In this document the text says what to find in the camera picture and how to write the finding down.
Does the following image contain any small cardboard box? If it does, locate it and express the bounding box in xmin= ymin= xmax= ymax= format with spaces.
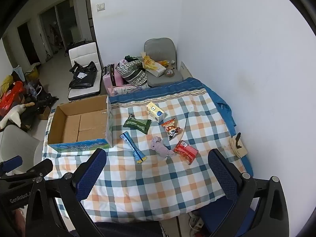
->
xmin=37 ymin=105 xmax=52 ymax=120

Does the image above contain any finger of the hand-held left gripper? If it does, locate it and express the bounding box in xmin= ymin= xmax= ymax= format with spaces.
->
xmin=0 ymin=158 xmax=53 ymax=185
xmin=0 ymin=155 xmax=23 ymax=176

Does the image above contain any black equipment pile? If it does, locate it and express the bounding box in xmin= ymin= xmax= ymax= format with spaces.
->
xmin=21 ymin=81 xmax=60 ymax=115

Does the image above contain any orange snack packet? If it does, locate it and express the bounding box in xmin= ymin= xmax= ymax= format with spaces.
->
xmin=162 ymin=118 xmax=182 ymax=141

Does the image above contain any black plastic bag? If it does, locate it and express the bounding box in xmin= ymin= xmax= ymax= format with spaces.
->
xmin=69 ymin=61 xmax=98 ymax=89

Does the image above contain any patterned tote bag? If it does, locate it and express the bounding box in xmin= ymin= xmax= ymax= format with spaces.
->
xmin=116 ymin=57 xmax=149 ymax=87

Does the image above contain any plaid blanket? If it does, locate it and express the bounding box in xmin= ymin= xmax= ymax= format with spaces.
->
xmin=42 ymin=92 xmax=247 ymax=224

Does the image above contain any pink suitcase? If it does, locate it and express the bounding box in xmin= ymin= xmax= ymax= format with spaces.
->
xmin=102 ymin=64 xmax=124 ymax=97

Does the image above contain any floral pillow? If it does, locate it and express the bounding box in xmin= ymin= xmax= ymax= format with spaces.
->
xmin=112 ymin=83 xmax=150 ymax=97

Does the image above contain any beige cloth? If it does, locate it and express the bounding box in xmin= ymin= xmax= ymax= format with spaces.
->
xmin=229 ymin=134 xmax=248 ymax=158

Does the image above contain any white board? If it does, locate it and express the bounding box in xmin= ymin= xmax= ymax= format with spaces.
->
xmin=180 ymin=62 xmax=193 ymax=79

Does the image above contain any purple sock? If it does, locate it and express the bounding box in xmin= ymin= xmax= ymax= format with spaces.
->
xmin=150 ymin=136 xmax=175 ymax=158

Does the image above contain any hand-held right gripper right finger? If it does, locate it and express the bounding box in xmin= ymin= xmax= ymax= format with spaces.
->
xmin=208 ymin=149 xmax=290 ymax=237

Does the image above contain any white padded chair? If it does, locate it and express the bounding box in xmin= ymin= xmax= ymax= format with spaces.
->
xmin=68 ymin=42 xmax=102 ymax=101

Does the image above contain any red snack packet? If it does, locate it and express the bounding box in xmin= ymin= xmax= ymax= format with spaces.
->
xmin=173 ymin=140 xmax=199 ymax=165

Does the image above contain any white goose plush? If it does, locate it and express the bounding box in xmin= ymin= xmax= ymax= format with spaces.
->
xmin=0 ymin=103 xmax=35 ymax=129

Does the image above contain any long blue packet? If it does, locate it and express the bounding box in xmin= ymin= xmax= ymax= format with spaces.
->
xmin=120 ymin=131 xmax=147 ymax=164

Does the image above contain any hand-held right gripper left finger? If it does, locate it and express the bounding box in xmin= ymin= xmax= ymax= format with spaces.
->
xmin=25 ymin=149 xmax=107 ymax=237

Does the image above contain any yellow white tissue pack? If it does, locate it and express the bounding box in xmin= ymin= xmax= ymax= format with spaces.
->
xmin=146 ymin=102 xmax=165 ymax=123

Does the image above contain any yellow snack bag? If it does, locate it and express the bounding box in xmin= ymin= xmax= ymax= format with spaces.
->
xmin=141 ymin=52 xmax=158 ymax=70

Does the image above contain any grey padded chair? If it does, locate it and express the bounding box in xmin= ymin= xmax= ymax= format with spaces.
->
xmin=144 ymin=38 xmax=183 ymax=87

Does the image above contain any white power strip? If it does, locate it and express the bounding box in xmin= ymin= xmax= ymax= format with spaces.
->
xmin=189 ymin=211 xmax=205 ymax=232

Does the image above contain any dark blue cloth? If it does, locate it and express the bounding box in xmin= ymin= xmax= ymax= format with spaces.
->
xmin=197 ymin=199 xmax=256 ymax=237

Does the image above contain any red plastic bag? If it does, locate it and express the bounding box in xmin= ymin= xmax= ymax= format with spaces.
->
xmin=0 ymin=81 xmax=25 ymax=115

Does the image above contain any white carton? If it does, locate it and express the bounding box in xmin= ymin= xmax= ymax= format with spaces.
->
xmin=146 ymin=63 xmax=166 ymax=77

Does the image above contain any green packet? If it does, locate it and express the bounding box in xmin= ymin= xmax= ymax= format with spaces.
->
xmin=123 ymin=114 xmax=152 ymax=135

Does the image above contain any yellow cloth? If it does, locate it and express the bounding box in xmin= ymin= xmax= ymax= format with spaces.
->
xmin=0 ymin=75 xmax=14 ymax=97

